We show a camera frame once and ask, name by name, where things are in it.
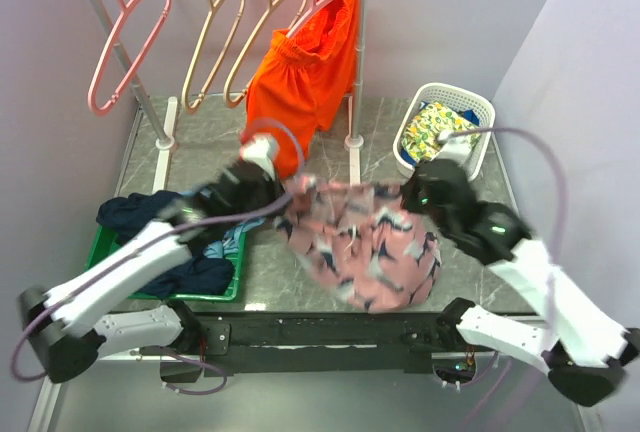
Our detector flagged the pink patterned shorts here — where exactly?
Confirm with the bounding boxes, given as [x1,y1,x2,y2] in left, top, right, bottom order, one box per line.
[274,175,442,313]

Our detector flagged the beige hanger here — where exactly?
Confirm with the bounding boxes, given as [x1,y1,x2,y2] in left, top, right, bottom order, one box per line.
[181,0,246,114]
[223,0,307,109]

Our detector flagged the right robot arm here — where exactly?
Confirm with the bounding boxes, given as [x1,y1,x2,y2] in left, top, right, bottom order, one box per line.
[401,159,639,407]

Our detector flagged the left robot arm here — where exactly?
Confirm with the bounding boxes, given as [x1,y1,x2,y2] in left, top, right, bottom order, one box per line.
[18,158,290,384]

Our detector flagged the light blue shorts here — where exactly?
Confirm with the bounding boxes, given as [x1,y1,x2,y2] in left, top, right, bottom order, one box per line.
[203,218,265,259]

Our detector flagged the orange shorts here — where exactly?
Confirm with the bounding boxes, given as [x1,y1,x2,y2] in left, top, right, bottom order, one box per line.
[242,0,359,179]

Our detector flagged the pink hanger far left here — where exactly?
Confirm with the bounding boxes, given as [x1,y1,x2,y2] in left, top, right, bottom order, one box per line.
[87,0,173,117]

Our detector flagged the lemon print cloth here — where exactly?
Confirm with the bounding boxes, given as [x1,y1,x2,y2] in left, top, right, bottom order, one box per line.
[400,102,480,165]

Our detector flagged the blue cloth in basket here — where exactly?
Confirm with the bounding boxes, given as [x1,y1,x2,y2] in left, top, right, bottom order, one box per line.
[418,101,480,126]

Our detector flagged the white clothes rack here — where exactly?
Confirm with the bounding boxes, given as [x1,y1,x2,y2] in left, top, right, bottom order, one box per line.
[87,0,366,190]

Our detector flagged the white plastic basket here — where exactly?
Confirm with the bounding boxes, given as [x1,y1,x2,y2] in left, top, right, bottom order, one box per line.
[392,82,495,177]

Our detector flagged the navy blue garment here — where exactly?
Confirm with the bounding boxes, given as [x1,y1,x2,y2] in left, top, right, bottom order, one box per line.
[96,190,235,300]

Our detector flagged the green plastic tray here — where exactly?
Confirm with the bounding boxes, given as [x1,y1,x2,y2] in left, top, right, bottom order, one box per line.
[86,226,247,302]

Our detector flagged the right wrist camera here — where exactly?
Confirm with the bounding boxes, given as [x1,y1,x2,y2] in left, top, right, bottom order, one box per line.
[434,130,472,166]

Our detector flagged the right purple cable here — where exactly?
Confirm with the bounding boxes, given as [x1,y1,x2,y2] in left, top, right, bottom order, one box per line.
[439,126,571,432]

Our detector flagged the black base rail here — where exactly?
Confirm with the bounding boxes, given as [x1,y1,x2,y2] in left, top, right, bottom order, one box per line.
[179,312,484,375]

